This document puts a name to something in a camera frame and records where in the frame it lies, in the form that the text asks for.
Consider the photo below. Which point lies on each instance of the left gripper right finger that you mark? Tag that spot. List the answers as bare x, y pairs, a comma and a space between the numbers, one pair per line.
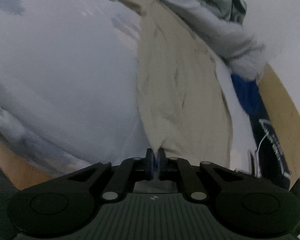
181, 172

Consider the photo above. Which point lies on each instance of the black lettered jacket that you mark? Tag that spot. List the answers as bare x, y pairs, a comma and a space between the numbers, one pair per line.
268, 161

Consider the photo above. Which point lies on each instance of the beige t-shirt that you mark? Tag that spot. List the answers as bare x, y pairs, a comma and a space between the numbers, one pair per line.
181, 102

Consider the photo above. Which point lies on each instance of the wooden headboard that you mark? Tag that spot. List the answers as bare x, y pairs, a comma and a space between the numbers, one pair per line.
284, 117

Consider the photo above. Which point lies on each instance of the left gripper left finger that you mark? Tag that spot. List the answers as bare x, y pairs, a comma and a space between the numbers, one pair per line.
128, 173

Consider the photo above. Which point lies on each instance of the light blue patterned duvet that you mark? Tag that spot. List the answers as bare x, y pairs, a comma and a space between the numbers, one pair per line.
240, 50

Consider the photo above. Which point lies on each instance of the royal blue garment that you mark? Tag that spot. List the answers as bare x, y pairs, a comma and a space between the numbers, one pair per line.
249, 97

